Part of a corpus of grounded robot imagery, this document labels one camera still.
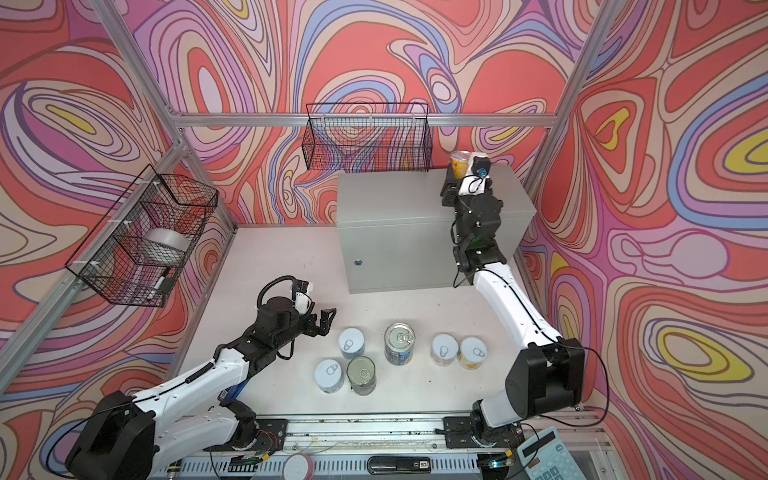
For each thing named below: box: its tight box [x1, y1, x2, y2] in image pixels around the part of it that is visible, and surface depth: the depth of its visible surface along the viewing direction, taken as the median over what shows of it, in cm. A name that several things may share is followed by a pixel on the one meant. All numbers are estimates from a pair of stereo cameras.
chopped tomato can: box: [346, 355, 376, 396], surface depth 75 cm
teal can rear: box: [338, 327, 365, 359], surface depth 86 cm
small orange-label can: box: [451, 150, 471, 179], surface depth 68 cm
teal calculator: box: [516, 426, 587, 480], surface depth 69 cm
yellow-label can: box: [458, 336, 488, 370], surface depth 84 cm
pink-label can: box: [430, 333, 459, 366], surface depth 84 cm
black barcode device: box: [367, 456, 432, 475], surface depth 68 cm
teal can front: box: [314, 359, 344, 394], surface depth 80 cm
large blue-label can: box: [384, 322, 416, 366], surface depth 81 cm
